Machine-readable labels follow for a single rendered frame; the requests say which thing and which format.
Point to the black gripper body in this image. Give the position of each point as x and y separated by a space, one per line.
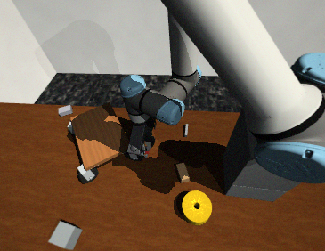
149 127

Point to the yellow ring-shaped disc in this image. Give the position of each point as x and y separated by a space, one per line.
201 201

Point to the tan wooden block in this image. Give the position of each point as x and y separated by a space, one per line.
181 169

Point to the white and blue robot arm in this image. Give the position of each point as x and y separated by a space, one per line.
276 97

